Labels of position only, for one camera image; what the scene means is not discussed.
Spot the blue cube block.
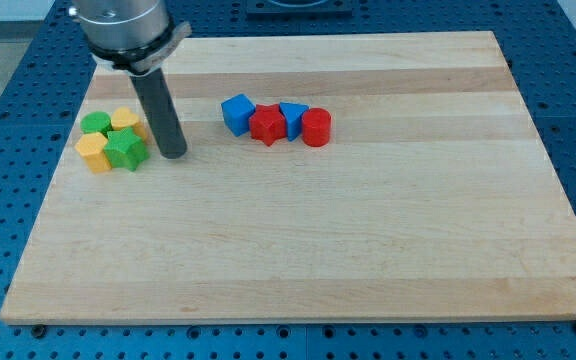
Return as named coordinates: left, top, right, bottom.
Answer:
left=221, top=94, right=256, bottom=137

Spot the wooden board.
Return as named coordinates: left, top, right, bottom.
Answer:
left=0, top=31, right=576, bottom=325

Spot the red star block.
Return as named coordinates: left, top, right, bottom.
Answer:
left=249, top=104, right=287, bottom=147

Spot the yellow heart block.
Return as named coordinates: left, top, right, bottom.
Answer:
left=111, top=107, right=148, bottom=142

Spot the green cylinder block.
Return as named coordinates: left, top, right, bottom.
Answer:
left=80, top=111, right=112, bottom=135

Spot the yellow pentagon block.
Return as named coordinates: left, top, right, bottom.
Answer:
left=75, top=132, right=112, bottom=173

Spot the blue triangle block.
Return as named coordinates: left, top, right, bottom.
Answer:
left=279, top=102, right=309, bottom=141

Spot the red cylinder block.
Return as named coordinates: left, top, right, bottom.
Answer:
left=302, top=108, right=332, bottom=147

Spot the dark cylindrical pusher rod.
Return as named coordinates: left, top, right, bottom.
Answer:
left=130, top=69, right=187, bottom=159

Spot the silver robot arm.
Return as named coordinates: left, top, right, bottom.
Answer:
left=67, top=0, right=192, bottom=77

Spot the green star block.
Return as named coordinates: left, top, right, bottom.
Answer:
left=104, top=127, right=150, bottom=171

